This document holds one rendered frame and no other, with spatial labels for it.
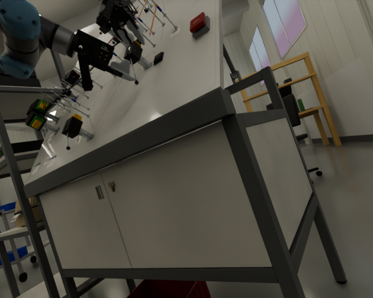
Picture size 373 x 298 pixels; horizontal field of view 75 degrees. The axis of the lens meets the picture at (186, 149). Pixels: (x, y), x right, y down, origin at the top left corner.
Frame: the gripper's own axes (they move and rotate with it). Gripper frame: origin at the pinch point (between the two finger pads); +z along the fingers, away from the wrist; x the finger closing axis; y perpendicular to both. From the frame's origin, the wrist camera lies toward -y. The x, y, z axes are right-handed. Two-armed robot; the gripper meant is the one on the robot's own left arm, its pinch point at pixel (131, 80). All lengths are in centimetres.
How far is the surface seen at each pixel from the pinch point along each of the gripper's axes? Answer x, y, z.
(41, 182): 27, -61, -17
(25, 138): 1172, -522, -216
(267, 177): -37, -7, 38
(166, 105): -18.6, -1.4, 9.4
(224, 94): -32.9, 7.9, 17.5
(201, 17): -10.2, 25.9, 10.6
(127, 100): 4.5, -7.4, 1.8
